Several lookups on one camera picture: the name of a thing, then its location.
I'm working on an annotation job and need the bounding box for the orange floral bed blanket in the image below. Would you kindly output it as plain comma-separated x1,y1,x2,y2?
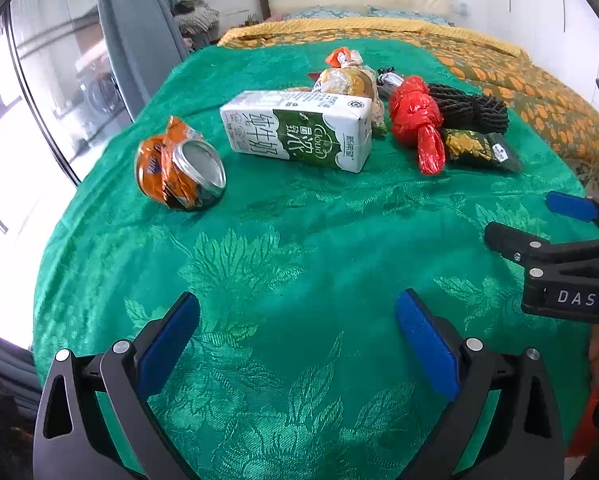
217,17,599,183

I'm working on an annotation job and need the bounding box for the pile of clothes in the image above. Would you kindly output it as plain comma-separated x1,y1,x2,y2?
172,0,220,36

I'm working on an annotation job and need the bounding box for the yellowish snack packet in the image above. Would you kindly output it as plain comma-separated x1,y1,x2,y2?
310,66,387,138

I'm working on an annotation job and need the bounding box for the red garment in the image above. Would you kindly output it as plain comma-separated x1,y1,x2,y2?
567,400,599,457

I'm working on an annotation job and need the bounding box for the white and green milk carton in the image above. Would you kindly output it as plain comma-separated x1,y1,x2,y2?
220,90,374,174

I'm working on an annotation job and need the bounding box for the green patterned tablecloth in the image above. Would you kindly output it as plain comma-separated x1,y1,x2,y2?
32,37,599,480

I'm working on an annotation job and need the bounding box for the dark green snack packet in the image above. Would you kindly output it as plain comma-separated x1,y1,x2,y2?
442,128,523,172

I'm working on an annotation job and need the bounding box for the grey curtain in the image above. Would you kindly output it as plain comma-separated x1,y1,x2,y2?
94,0,190,111

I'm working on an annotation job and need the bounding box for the washing machine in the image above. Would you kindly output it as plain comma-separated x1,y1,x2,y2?
80,67,125,116

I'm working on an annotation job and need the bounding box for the black rope bundle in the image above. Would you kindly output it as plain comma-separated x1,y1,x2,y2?
427,82,510,136

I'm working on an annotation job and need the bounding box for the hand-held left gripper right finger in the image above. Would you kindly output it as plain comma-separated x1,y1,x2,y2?
395,288,565,480

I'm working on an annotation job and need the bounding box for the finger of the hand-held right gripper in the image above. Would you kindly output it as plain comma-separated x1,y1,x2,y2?
546,191,599,236
483,221,599,268

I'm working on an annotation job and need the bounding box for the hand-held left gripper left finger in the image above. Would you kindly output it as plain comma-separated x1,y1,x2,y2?
32,291,201,480

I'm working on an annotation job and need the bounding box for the knotted red plastic bag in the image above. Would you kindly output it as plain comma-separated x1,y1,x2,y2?
388,76,447,176

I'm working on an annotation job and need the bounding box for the blue floral bed sheet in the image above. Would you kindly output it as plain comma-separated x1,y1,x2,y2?
280,5,455,26

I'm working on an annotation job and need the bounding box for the crushed orange drink can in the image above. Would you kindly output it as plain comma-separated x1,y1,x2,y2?
134,116,228,212

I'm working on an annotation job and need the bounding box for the glass sliding door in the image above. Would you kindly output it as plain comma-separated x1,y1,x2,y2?
0,0,130,241

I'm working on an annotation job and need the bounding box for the dark cloth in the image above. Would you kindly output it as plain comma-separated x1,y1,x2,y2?
0,330,35,480

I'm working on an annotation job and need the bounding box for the orange and white snack packet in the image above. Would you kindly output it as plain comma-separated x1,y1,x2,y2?
326,48,365,70

